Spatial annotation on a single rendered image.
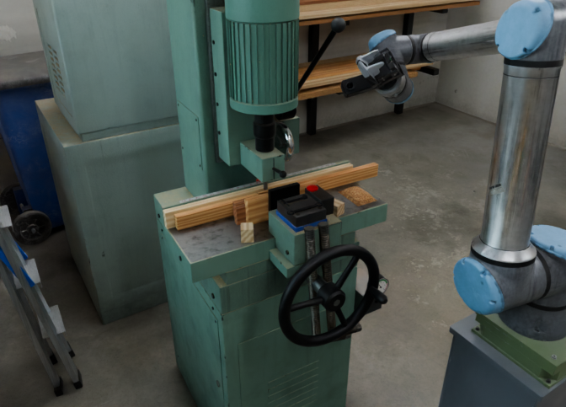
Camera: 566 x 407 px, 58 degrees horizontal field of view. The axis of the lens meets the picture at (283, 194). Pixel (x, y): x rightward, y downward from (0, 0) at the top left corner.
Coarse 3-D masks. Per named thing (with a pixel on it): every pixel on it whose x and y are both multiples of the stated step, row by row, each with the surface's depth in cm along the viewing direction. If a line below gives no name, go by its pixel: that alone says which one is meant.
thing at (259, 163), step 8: (240, 144) 143; (248, 144) 142; (240, 152) 145; (248, 152) 139; (256, 152) 137; (272, 152) 137; (280, 152) 137; (248, 160) 141; (256, 160) 136; (264, 160) 133; (272, 160) 135; (280, 160) 136; (248, 168) 142; (256, 168) 137; (264, 168) 134; (280, 168) 137; (256, 176) 139; (264, 176) 136; (272, 176) 137
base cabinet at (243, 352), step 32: (160, 224) 174; (192, 288) 154; (352, 288) 155; (192, 320) 164; (224, 320) 134; (256, 320) 140; (320, 320) 154; (192, 352) 176; (224, 352) 140; (256, 352) 146; (288, 352) 153; (320, 352) 160; (192, 384) 190; (224, 384) 148; (256, 384) 152; (288, 384) 159; (320, 384) 168
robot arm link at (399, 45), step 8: (384, 32) 155; (392, 32) 156; (376, 40) 155; (384, 40) 154; (392, 40) 155; (400, 40) 156; (408, 40) 157; (376, 48) 155; (384, 48) 154; (392, 48) 154; (400, 48) 155; (408, 48) 156; (400, 56) 155; (408, 56) 158; (400, 64) 154
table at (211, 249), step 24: (336, 192) 153; (360, 216) 144; (384, 216) 148; (168, 240) 136; (192, 240) 130; (216, 240) 130; (240, 240) 130; (264, 240) 130; (192, 264) 122; (216, 264) 125; (240, 264) 129; (288, 264) 126
